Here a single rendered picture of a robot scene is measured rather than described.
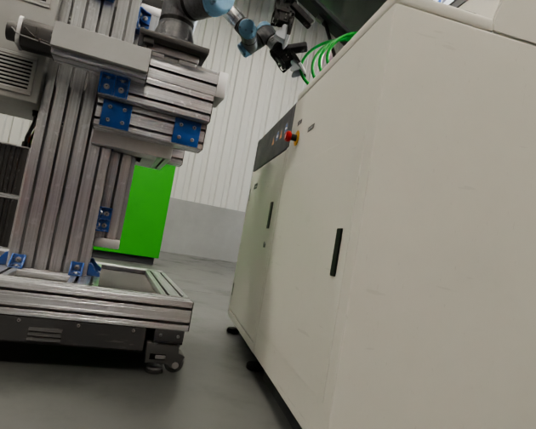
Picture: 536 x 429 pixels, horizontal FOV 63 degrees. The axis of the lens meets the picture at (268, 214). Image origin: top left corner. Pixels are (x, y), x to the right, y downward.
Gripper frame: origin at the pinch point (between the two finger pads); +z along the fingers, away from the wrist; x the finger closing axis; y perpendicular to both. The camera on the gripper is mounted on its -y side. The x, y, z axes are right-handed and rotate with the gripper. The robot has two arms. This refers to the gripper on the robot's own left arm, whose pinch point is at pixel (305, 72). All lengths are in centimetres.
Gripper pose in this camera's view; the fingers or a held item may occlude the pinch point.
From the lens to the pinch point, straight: 209.2
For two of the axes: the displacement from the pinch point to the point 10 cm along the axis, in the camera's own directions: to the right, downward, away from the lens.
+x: -1.7, -3.2, -9.3
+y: -8.4, 5.4, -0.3
